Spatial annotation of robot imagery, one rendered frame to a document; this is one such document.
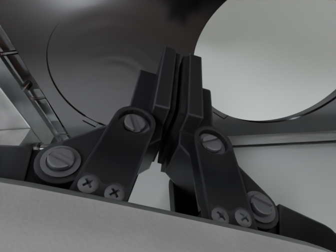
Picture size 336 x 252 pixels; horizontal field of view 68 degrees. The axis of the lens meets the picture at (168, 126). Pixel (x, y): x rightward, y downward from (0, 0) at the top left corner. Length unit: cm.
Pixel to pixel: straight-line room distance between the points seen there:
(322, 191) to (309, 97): 8
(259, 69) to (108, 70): 10
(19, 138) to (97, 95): 11
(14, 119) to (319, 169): 29
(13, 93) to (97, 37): 13
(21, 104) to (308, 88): 25
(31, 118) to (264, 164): 23
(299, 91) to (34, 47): 18
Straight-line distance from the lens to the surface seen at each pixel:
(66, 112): 22
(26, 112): 28
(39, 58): 20
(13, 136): 29
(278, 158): 25
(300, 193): 23
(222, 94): 18
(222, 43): 16
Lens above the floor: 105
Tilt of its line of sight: 45 degrees down
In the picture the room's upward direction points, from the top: 173 degrees counter-clockwise
